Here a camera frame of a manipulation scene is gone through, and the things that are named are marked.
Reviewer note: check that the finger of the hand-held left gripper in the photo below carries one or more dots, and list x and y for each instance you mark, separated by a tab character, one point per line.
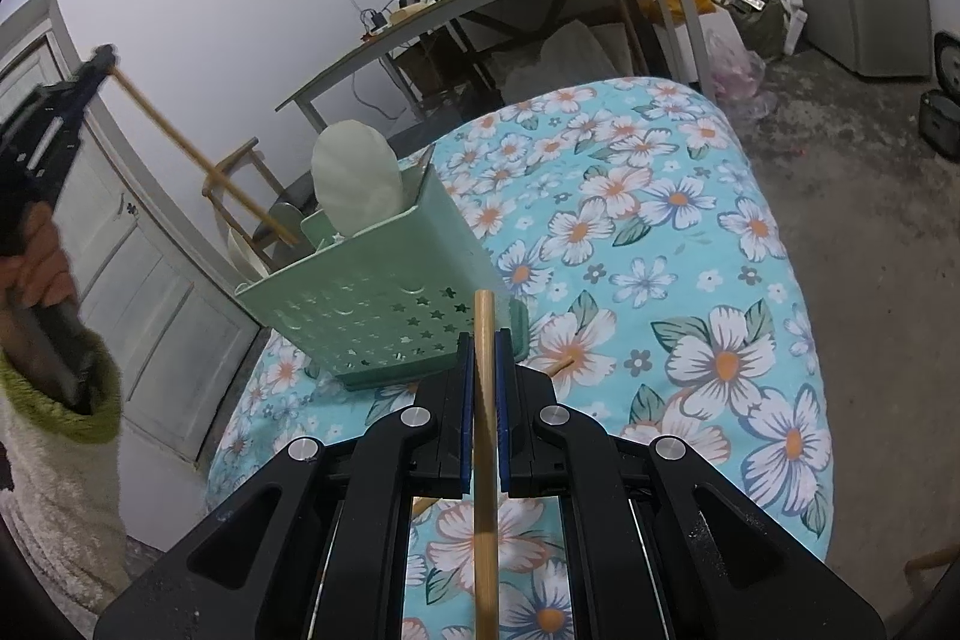
79	72
90	84

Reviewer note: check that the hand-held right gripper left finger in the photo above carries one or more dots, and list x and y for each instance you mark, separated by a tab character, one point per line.
469	422

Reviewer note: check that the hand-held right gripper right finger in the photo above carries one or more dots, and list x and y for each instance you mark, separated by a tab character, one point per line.
505	422

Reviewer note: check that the green perforated utensil holder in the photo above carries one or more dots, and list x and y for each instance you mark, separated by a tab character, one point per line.
360	317

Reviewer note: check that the person's left forearm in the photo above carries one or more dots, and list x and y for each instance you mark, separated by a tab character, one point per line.
60	497

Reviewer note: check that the person's left hand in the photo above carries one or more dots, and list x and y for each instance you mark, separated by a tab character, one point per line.
45	257

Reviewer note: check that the wooden chair back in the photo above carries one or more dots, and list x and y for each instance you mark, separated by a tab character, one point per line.
229	164

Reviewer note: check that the blue floral tablecloth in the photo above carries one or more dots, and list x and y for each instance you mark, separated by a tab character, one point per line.
675	280

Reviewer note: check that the cream plastic spoon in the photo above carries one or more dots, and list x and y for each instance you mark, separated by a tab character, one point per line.
244	257

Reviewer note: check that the pink plastic bag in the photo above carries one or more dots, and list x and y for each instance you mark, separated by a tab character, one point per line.
735	66

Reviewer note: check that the wooden bar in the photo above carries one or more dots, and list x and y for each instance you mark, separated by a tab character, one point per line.
930	559

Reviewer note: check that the olive green bag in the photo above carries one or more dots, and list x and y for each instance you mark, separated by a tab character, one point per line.
754	25

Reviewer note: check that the white upright box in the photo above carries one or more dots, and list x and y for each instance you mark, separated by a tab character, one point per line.
793	6

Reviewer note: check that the black box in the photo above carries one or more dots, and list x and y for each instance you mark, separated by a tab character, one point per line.
941	123

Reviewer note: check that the black wheel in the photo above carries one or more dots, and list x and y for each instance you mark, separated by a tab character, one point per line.
949	63

